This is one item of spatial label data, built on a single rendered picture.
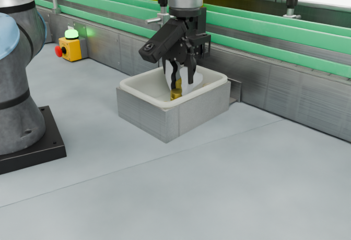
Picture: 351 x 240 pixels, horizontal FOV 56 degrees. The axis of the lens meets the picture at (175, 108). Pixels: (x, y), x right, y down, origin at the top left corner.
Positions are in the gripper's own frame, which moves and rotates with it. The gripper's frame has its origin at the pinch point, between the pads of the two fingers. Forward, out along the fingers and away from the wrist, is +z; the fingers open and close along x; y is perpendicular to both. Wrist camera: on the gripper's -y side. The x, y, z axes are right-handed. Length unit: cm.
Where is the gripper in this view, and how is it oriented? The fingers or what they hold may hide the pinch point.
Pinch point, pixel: (177, 94)
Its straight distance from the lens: 79.7
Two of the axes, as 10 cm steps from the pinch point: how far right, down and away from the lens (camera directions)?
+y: 7.2, -3.2, 6.1
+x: -6.9, -3.4, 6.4
